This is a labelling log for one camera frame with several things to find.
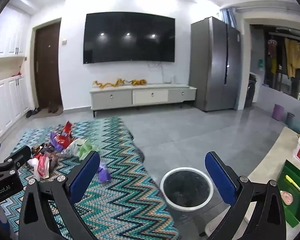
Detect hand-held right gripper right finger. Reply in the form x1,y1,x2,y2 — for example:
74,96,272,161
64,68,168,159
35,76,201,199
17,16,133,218
204,151,288,240

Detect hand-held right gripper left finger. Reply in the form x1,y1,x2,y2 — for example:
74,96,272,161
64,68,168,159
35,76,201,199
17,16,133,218
18,150,101,240

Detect small purple wrapper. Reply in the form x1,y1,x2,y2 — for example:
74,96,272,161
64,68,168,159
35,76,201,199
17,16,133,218
97,162,112,183

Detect dark brown wrapper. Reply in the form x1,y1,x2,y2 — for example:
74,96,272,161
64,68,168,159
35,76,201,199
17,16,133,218
31,144,53,159

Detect pink and white packet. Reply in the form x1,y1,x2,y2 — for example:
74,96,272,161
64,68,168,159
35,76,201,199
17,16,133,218
34,154,52,179

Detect green and white plastic bag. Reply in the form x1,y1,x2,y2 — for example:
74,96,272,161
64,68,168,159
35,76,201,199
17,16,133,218
62,138,99,160

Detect white round trash bin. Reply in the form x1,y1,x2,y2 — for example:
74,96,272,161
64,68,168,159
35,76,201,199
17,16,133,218
160,167,214,212

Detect purple snack packet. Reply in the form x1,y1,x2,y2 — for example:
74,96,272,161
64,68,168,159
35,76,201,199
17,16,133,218
49,131,77,152

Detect red snack packet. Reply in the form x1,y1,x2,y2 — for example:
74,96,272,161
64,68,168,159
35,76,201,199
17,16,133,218
62,121,73,137

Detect zigzag patterned rug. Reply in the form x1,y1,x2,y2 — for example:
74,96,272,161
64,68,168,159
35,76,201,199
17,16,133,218
0,117,180,240

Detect white lower cabinets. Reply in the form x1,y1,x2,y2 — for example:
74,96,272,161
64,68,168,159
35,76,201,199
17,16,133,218
0,76,30,143

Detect black shoes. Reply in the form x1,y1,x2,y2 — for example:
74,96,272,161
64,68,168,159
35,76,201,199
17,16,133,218
26,107,40,118

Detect beige stone table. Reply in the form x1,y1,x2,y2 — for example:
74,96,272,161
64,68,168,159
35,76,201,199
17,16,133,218
194,126,300,235

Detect pink round object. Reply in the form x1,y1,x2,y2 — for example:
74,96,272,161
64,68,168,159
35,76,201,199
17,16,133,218
281,191,294,205

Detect yellow highlighter pen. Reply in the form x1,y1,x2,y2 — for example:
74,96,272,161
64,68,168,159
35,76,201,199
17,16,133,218
285,175,300,192

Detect green box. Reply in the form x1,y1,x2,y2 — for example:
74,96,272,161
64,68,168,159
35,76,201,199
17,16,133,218
276,159,300,228

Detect grey and white television cabinet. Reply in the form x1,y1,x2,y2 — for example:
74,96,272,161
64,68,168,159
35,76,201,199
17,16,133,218
89,84,197,118

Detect purple plastic bucket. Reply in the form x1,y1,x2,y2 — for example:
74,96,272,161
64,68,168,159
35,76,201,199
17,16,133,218
272,104,284,120

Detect grey-blue plastic bucket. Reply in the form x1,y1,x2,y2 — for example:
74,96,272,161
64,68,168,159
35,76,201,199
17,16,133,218
286,112,296,127

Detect long golden dragon ornament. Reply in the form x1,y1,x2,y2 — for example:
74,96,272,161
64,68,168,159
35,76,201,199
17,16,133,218
93,79,129,88

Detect dark brown door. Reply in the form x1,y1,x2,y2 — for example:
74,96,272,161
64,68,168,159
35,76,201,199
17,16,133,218
34,21,63,110

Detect silver double-door refrigerator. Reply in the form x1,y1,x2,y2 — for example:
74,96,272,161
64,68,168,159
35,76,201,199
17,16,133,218
189,16,241,112

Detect hanging red garment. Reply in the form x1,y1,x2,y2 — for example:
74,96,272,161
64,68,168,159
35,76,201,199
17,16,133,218
268,39,278,58

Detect hanging yellow jacket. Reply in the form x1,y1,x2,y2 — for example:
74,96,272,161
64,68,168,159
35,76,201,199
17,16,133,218
284,38,300,78

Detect blue curtain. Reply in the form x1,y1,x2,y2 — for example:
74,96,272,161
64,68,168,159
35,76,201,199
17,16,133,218
219,7,237,28

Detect white upper wall cabinets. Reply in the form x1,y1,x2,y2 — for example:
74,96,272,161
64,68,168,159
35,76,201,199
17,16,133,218
0,5,32,60

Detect television cables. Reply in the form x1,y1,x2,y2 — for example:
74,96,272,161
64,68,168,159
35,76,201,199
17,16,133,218
147,61,165,83

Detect wall-mounted black television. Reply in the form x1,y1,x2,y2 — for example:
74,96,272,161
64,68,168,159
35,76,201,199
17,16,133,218
83,12,176,65

